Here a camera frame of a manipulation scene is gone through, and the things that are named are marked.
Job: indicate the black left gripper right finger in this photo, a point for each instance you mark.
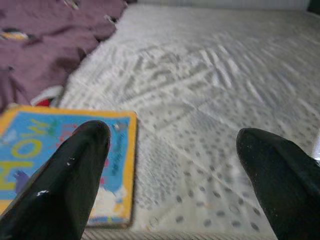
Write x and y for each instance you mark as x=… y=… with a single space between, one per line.
x=282 y=180

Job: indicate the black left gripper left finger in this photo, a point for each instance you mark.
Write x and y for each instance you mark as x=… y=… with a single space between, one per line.
x=55 y=180

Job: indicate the colourful yellow-edged picture book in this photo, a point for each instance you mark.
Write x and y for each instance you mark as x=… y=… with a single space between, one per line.
x=122 y=175

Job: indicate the purple cartoon print blanket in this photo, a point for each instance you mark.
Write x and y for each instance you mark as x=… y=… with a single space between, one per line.
x=50 y=45

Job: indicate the white quilted mattress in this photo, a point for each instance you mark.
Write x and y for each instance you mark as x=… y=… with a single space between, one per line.
x=200 y=100

